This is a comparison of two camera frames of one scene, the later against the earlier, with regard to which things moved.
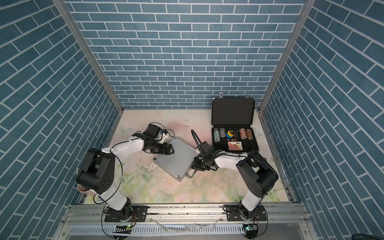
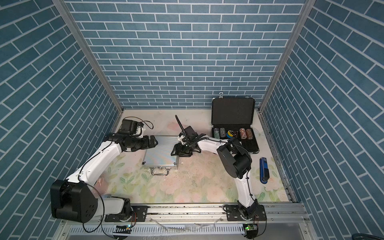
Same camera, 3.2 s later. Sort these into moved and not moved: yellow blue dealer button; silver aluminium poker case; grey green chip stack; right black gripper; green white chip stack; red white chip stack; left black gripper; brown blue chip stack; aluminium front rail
Moved: right black gripper; silver aluminium poker case; left black gripper
Not moved: grey green chip stack; green white chip stack; aluminium front rail; brown blue chip stack; red white chip stack; yellow blue dealer button
